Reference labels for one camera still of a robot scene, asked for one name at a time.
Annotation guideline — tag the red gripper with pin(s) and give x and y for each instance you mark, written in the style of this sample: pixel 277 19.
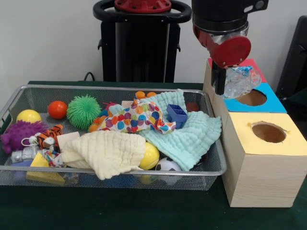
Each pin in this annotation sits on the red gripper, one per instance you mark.
pixel 232 51

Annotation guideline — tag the small blue-white plastic packet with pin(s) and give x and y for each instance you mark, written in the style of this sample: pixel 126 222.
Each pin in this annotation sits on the small blue-white plastic packet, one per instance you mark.
pixel 242 81

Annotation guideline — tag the colourful polka dot cloth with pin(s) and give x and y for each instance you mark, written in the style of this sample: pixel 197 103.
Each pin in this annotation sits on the colourful polka dot cloth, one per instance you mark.
pixel 134 117

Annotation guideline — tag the cream waffle cloth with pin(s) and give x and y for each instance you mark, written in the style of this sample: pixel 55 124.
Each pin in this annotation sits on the cream waffle cloth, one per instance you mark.
pixel 108 151

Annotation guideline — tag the red robot base flange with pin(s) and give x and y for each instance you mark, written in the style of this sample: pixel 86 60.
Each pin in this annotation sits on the red robot base flange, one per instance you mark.
pixel 144 6

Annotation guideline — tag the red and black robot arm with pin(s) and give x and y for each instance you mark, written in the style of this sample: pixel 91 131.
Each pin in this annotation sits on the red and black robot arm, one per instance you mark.
pixel 220 14

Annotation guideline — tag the wooden box with three holes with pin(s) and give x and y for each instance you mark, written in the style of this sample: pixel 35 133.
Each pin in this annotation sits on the wooden box with three holes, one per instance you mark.
pixel 261 182

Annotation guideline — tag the blue plastic building block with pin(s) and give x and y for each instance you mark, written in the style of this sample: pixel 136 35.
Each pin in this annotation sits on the blue plastic building block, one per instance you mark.
pixel 178 116

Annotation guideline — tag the mint green waffle cloth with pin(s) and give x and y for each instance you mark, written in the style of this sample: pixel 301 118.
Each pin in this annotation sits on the mint green waffle cloth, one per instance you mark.
pixel 187 141

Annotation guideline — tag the black upright panel stand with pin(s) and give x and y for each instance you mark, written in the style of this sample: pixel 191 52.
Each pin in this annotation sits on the black upright panel stand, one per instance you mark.
pixel 295 60

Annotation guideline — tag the dark green table cloth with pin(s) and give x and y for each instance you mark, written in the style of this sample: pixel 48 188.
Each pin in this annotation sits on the dark green table cloth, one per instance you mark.
pixel 120 210
pixel 298 105

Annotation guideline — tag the small black-white soccer ball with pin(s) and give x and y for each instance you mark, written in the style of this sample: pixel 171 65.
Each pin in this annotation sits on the small black-white soccer ball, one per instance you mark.
pixel 168 164

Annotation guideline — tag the green spiky rubber ball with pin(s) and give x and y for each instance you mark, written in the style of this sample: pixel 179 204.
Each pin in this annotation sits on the green spiky rubber ball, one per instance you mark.
pixel 84 111

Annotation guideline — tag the red-orange ball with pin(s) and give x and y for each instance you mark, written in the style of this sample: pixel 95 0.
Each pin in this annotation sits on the red-orange ball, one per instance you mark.
pixel 57 109

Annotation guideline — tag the plain yellow ball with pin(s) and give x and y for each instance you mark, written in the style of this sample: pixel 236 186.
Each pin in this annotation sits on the plain yellow ball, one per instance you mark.
pixel 28 117

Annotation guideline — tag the yellow wedge block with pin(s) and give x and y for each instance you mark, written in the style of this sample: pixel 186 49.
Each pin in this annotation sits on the yellow wedge block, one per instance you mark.
pixel 38 163

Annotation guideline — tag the purple knobbly rubber toy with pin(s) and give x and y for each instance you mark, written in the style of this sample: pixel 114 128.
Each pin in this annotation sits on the purple knobbly rubber toy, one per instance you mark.
pixel 19 133

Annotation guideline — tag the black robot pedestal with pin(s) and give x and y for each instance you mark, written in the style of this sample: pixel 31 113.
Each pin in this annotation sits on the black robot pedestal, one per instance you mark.
pixel 141 48

